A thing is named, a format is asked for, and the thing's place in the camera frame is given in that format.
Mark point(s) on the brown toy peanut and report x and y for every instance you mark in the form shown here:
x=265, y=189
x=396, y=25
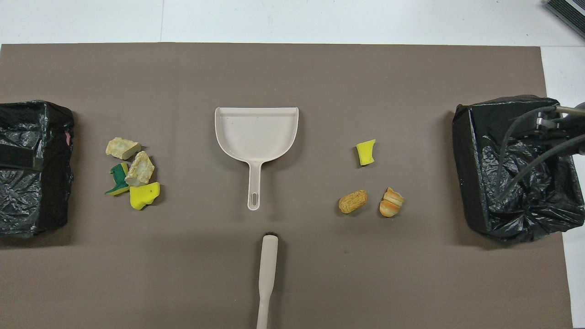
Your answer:
x=353, y=201

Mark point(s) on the small toy croissant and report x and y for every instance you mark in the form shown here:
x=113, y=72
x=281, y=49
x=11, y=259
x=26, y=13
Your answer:
x=391, y=202

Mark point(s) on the black bin with pink mark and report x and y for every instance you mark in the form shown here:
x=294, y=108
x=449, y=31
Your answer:
x=27, y=205

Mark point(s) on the large yellow sponge piece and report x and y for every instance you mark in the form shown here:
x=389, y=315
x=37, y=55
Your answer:
x=144, y=196

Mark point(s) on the dark ribbed panel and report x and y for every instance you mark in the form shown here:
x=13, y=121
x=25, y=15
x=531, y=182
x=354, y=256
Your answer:
x=569, y=11

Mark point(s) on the toy sliced bread chunk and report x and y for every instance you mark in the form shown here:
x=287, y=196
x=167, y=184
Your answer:
x=140, y=169
x=123, y=148

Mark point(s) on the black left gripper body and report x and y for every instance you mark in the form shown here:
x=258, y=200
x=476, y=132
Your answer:
x=20, y=161

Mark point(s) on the black bag-lined bin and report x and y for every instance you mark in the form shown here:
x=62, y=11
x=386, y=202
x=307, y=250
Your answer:
x=525, y=214

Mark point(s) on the small yellow sponge piece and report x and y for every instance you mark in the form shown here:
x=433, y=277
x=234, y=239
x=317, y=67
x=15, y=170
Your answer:
x=365, y=154

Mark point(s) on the brown table mat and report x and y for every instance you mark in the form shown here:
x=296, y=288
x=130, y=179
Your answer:
x=292, y=73

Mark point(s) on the beige plastic dustpan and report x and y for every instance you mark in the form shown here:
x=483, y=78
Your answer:
x=256, y=132

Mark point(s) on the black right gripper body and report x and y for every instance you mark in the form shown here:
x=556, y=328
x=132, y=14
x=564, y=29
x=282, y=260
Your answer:
x=548, y=124

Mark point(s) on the beige brush black bristles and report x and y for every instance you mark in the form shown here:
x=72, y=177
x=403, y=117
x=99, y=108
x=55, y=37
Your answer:
x=267, y=260

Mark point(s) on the green and yellow sponge piece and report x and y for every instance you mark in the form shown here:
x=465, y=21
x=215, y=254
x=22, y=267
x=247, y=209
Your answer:
x=119, y=176

